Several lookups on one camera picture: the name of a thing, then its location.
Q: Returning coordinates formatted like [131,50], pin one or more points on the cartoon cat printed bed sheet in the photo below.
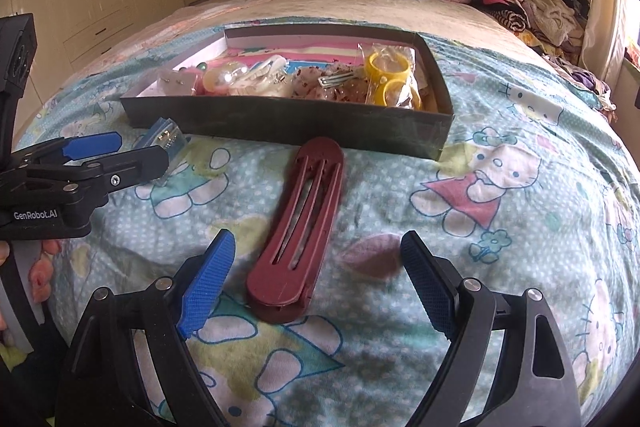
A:
[500,257]

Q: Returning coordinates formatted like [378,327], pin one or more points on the beige bedspread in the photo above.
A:
[350,9]

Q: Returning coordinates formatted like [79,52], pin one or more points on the dark cardboard box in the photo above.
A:
[300,132]

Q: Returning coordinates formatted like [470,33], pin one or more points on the person's left hand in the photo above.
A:
[41,279]

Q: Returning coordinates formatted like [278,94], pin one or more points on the white earring card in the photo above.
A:
[177,84]

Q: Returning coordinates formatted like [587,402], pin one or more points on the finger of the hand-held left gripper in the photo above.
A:
[135,167]
[92,144]

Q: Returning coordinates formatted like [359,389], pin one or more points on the plastic bag of yellow rings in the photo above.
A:
[390,72]

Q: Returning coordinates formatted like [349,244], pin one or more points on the floral bow hair clip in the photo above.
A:
[330,89]

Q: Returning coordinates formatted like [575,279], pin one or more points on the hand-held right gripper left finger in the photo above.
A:
[210,282]

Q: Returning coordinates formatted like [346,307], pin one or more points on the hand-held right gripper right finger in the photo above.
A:
[430,282]

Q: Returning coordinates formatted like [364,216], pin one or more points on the pearl hair clip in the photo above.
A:
[225,78]

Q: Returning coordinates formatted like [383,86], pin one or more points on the pile of clothes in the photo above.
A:
[535,7]

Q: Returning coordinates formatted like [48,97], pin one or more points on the white cloud-shaped hair claw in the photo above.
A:
[262,79]

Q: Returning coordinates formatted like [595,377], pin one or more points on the maroon hair clip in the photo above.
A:
[277,302]

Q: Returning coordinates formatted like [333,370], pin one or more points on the blue box with clear lid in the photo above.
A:
[167,134]

